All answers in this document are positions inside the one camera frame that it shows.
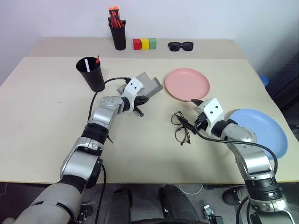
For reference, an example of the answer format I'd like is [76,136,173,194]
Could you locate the black shoe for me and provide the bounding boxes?
[222,186,249,206]

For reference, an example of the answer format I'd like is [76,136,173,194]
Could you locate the black sunglasses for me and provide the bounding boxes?
[168,41,195,52]

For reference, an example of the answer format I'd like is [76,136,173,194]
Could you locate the short wide black cup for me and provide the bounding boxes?
[76,56,106,92]

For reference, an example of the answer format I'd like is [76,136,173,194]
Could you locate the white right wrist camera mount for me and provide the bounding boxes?
[198,98,225,136]

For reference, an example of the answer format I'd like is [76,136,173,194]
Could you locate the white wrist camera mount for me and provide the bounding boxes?
[121,78,144,113]
[198,98,225,136]

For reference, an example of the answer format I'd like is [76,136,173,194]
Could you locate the dark rounded shape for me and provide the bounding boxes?
[158,184,199,224]
[106,187,134,224]

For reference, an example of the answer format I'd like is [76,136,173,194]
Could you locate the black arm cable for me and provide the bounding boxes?
[87,77,131,224]
[194,121,279,224]

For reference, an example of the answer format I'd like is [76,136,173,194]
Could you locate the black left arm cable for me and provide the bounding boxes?
[87,77,131,224]

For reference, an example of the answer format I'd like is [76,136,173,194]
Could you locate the thin framed brown eyeglasses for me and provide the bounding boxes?
[171,111,192,146]

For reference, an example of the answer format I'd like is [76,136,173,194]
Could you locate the blue plate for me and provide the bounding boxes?
[227,108,289,161]

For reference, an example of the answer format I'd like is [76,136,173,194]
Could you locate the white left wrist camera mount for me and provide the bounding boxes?
[121,78,144,113]

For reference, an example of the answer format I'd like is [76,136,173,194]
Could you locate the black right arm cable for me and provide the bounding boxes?
[194,121,279,224]

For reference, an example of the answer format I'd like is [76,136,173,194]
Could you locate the grey glasses case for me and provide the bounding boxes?
[116,72,164,99]

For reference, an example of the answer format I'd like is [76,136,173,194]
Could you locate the pink plate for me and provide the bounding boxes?
[164,68,211,103]

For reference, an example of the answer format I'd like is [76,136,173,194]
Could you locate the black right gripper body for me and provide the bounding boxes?
[194,113,209,135]

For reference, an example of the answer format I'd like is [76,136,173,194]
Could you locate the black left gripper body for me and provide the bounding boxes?
[133,94,147,111]

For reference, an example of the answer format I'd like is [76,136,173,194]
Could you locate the tall black pen holder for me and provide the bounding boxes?
[108,19,127,51]

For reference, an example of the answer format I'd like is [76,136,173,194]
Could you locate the metal clamp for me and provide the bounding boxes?
[202,204,216,219]

